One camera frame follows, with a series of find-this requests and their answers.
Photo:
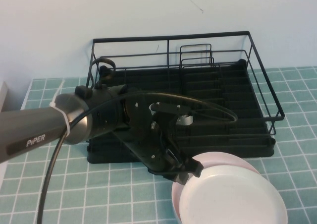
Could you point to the white round plate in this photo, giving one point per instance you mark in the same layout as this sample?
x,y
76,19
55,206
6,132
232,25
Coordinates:
x,y
230,196

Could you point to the pink round plate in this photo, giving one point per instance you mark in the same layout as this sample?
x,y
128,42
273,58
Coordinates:
x,y
223,158

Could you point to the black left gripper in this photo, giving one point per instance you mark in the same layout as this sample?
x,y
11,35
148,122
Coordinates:
x,y
146,144

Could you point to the green checked tablecloth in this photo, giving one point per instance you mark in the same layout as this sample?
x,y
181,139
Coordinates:
x,y
99,196

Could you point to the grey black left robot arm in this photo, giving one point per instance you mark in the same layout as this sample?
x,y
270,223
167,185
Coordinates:
x,y
29,127

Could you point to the black plastic drip tray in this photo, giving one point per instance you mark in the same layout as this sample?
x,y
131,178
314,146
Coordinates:
x,y
237,85

